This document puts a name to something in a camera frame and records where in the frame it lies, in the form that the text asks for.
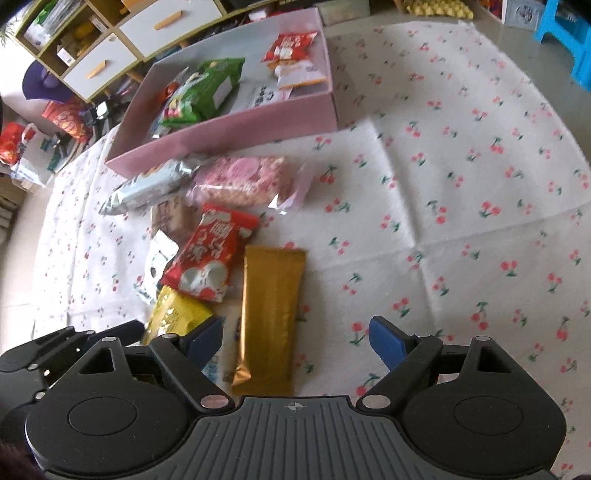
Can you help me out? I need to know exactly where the yellow snack packet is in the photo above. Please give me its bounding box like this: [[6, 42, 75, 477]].
[[141, 285, 214, 346]]

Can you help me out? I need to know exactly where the beige snack packet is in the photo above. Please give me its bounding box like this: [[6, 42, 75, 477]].
[[276, 62, 328, 89], [150, 196, 204, 243]]

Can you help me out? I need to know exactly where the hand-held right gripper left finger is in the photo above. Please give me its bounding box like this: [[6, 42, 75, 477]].
[[76, 316, 234, 411]]

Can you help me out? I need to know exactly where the wooden cabinet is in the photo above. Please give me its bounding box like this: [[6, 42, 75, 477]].
[[14, 0, 278, 104]]

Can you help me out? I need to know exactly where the pink cardboard box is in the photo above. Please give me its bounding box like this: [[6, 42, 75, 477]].
[[105, 7, 340, 178]]

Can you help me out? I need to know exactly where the red white snack packet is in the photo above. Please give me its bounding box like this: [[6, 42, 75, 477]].
[[261, 31, 319, 63], [161, 203, 260, 303]]

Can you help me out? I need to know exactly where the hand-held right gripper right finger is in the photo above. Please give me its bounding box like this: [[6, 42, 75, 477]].
[[356, 315, 513, 411]]

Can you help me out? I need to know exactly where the yellow egg tray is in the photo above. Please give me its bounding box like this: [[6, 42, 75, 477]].
[[402, 0, 474, 19]]

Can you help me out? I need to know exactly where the white printed storage box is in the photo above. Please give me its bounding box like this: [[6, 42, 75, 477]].
[[501, 0, 541, 26]]

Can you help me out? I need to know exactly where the white drawer orange handle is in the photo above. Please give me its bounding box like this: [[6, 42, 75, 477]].
[[119, 0, 222, 58], [62, 32, 139, 102]]

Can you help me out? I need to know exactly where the blue plastic stool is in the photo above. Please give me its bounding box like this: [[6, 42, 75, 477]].
[[534, 0, 591, 86]]

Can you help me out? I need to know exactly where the silver cookie snack packet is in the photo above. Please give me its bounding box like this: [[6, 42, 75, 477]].
[[98, 154, 208, 217]]

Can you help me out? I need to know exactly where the white snack packet blue print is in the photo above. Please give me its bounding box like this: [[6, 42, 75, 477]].
[[238, 85, 293, 114]]

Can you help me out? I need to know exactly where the stack of paper folders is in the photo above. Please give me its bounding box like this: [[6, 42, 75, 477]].
[[34, 0, 86, 33]]

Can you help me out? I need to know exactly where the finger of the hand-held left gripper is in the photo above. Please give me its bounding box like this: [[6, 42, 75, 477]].
[[0, 320, 145, 372]]

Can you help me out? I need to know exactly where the cherry print tablecloth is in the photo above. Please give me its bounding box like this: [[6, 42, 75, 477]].
[[32, 21, 591, 480]]

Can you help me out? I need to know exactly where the white shopping bag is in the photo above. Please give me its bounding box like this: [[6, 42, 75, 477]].
[[0, 122, 61, 185]]

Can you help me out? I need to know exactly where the pink nougat clear packet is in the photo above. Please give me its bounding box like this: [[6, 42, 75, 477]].
[[187, 156, 315, 215]]

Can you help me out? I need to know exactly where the gold bar snack packet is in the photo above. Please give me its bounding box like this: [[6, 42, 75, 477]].
[[230, 246, 308, 398]]

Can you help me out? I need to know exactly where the green snack packet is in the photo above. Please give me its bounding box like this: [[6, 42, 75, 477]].
[[159, 58, 246, 129]]

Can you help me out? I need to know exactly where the red printed bag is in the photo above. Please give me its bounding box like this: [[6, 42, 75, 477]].
[[41, 99, 93, 141]]

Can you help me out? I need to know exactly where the small silver white packet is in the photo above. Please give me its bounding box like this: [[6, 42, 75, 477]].
[[137, 230, 180, 305]]

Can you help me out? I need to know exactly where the black camera device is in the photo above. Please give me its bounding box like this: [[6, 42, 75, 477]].
[[81, 99, 112, 127]]

